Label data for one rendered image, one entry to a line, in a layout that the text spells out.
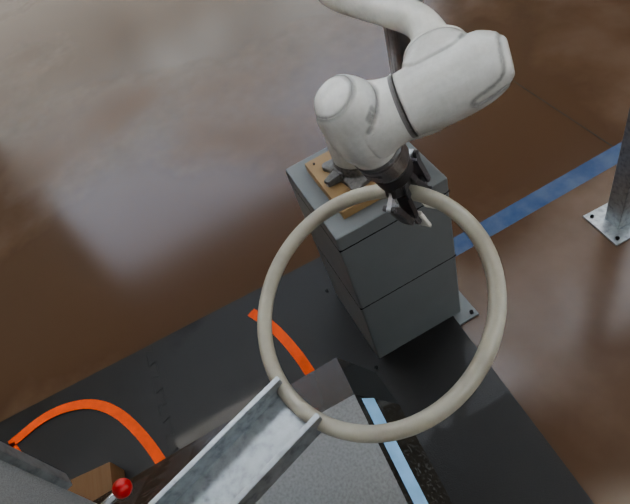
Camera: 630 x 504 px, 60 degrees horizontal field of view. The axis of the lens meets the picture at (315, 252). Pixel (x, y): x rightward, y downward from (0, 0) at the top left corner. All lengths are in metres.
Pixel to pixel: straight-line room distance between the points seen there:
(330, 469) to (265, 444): 0.24
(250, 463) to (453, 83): 0.72
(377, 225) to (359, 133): 0.90
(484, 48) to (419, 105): 0.11
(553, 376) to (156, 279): 1.92
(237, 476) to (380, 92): 0.69
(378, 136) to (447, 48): 0.15
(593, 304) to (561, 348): 0.24
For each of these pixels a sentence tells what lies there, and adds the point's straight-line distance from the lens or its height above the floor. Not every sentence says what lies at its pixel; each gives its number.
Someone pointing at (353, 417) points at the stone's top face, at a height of 0.87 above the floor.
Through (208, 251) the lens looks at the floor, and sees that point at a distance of 2.94.
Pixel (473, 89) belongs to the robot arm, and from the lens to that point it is 0.82.
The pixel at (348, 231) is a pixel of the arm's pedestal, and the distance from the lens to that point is 1.66.
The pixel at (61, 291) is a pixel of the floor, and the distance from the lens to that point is 3.30.
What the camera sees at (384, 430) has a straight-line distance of 0.96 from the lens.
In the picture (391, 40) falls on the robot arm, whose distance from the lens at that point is 1.48.
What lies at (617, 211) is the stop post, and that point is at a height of 0.10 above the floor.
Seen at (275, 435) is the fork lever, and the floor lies 1.10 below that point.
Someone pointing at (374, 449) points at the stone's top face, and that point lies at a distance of 1.25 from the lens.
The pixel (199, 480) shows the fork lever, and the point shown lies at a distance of 1.08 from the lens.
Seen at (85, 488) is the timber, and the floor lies 0.13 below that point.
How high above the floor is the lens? 2.04
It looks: 49 degrees down
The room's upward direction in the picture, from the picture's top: 23 degrees counter-clockwise
